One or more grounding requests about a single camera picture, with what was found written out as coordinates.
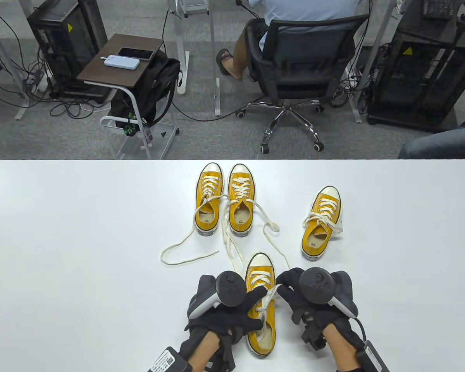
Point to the green backpack charm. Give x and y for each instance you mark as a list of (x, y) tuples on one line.
[(130, 128)]

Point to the white shoe lace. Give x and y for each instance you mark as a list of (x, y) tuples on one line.
[(322, 220), (208, 190), (241, 190)]

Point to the white rolling cart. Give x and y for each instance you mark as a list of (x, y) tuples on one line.
[(193, 6)]

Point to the black smartphone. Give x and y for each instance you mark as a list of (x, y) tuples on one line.
[(135, 53)]

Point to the dark grey handheld controller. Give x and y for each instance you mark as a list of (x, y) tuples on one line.
[(316, 286), (230, 288)]

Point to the white desk leg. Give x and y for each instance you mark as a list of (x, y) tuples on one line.
[(180, 38), (22, 111), (217, 97), (355, 104)]

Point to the yellow canvas shoe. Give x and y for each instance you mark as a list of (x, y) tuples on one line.
[(260, 259), (205, 223), (241, 223), (314, 244)]

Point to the person's right forearm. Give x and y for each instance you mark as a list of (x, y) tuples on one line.
[(343, 348)]

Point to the pale blue power bank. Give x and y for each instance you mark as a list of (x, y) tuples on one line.
[(121, 62)]

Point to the black keyboard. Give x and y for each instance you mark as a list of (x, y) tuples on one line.
[(438, 9)]

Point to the black computer tower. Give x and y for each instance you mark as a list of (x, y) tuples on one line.
[(69, 42)]

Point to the brown top side table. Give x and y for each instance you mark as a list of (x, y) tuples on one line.
[(112, 73)]

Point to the person's left forearm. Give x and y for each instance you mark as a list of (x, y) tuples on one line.
[(203, 354)]

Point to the person's left hand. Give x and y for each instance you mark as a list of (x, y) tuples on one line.
[(224, 319)]

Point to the person's right hand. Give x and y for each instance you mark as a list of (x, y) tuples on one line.
[(290, 281)]

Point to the black backpack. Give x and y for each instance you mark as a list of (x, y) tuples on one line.
[(155, 89)]

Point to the black mesh office chair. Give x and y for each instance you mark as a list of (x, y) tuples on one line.
[(302, 87)]

